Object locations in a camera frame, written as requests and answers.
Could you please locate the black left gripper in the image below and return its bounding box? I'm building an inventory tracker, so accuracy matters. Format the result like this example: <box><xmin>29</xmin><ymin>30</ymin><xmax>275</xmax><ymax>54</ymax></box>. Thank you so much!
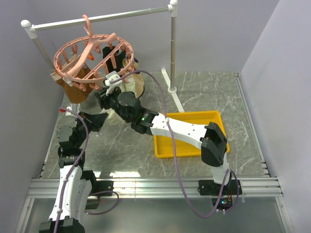
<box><xmin>74</xmin><ymin>112</ymin><xmax>108</xmax><ymax>148</ymax></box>

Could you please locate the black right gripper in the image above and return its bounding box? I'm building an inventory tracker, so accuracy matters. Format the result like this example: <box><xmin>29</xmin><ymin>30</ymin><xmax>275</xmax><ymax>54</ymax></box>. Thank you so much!
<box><xmin>94</xmin><ymin>86</ymin><xmax>132</xmax><ymax>124</ymax></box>

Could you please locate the pale green white underwear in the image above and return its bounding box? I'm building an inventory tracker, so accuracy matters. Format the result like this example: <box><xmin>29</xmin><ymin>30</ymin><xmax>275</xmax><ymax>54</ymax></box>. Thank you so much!
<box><xmin>82</xmin><ymin>77</ymin><xmax>137</xmax><ymax>123</ymax></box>

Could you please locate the pink round clip hanger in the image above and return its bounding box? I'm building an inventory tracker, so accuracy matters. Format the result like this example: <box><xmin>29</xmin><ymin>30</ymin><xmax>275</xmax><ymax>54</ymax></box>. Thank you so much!
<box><xmin>53</xmin><ymin>15</ymin><xmax>134</xmax><ymax>91</ymax></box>

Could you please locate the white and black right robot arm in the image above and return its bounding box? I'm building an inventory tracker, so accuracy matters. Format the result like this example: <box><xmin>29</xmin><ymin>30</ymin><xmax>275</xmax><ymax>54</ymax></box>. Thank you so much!
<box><xmin>95</xmin><ymin>87</ymin><xmax>231</xmax><ymax>194</ymax></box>

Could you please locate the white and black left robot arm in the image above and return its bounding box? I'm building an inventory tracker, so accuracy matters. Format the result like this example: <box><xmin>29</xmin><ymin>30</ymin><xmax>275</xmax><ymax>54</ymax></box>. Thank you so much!
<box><xmin>39</xmin><ymin>112</ymin><xmax>108</xmax><ymax>233</ymax></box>

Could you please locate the brown hanging garment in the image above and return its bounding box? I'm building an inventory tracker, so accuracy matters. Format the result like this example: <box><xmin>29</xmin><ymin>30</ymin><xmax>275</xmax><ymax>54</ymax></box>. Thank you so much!
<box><xmin>50</xmin><ymin>72</ymin><xmax>93</xmax><ymax>104</ymax></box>

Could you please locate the beige hanging garment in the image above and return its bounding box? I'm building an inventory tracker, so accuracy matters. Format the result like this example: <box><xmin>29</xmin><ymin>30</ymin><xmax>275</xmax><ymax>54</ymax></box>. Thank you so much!
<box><xmin>121</xmin><ymin>72</ymin><xmax>144</xmax><ymax>99</ymax></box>

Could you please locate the black hanging garment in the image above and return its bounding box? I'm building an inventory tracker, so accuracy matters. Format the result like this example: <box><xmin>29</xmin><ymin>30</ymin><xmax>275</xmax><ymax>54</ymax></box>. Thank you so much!
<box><xmin>102</xmin><ymin>46</ymin><xmax>126</xmax><ymax>73</ymax></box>

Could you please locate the yellow plastic tray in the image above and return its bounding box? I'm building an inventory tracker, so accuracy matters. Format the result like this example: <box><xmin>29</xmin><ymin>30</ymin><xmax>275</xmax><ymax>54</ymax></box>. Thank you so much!
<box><xmin>154</xmin><ymin>111</ymin><xmax>225</xmax><ymax>159</ymax></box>

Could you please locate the silver white clothes rack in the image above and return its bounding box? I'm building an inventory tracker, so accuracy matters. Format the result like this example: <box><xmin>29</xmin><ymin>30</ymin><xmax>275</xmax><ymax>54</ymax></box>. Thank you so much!
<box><xmin>20</xmin><ymin>0</ymin><xmax>184</xmax><ymax>113</ymax></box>

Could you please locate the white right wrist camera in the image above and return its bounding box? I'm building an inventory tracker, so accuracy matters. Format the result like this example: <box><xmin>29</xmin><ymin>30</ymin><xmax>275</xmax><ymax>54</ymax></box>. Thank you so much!
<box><xmin>104</xmin><ymin>71</ymin><xmax>122</xmax><ymax>96</ymax></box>

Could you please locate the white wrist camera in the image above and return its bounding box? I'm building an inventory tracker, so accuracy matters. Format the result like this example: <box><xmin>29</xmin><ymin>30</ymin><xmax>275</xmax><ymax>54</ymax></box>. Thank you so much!
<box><xmin>104</xmin><ymin>71</ymin><xmax>122</xmax><ymax>96</ymax></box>
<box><xmin>58</xmin><ymin>104</ymin><xmax>80</xmax><ymax>117</ymax></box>

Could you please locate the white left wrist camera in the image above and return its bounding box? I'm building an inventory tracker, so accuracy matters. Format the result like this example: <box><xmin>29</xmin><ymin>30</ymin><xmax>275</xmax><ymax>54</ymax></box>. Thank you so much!
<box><xmin>58</xmin><ymin>104</ymin><xmax>80</xmax><ymax>117</ymax></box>

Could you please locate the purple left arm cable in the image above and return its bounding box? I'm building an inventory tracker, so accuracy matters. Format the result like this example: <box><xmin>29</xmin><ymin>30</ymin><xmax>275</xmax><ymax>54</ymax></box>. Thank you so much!
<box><xmin>52</xmin><ymin>107</ymin><xmax>120</xmax><ymax>233</ymax></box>

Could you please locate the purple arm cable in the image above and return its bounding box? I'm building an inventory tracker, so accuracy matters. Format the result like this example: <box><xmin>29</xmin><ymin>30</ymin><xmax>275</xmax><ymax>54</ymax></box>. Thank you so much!
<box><xmin>52</xmin><ymin>107</ymin><xmax>120</xmax><ymax>233</ymax></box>
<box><xmin>109</xmin><ymin>69</ymin><xmax>243</xmax><ymax>218</ymax></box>

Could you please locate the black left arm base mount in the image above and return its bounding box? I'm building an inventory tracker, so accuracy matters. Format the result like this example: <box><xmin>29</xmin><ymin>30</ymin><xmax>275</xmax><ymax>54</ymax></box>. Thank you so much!
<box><xmin>86</xmin><ymin>180</ymin><xmax>114</xmax><ymax>211</ymax></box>

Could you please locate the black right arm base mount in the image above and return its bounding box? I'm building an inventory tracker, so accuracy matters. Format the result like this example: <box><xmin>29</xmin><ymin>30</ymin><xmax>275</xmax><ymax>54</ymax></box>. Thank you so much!
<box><xmin>198</xmin><ymin>179</ymin><xmax>243</xmax><ymax>212</ymax></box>

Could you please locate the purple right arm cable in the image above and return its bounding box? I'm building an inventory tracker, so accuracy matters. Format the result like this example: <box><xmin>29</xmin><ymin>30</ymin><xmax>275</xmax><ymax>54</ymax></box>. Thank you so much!
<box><xmin>109</xmin><ymin>69</ymin><xmax>243</xmax><ymax>218</ymax></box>

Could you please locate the aluminium rail frame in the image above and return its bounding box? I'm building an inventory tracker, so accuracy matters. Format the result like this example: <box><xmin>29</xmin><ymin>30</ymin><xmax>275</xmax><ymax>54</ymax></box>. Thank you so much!
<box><xmin>14</xmin><ymin>72</ymin><xmax>296</xmax><ymax>233</ymax></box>

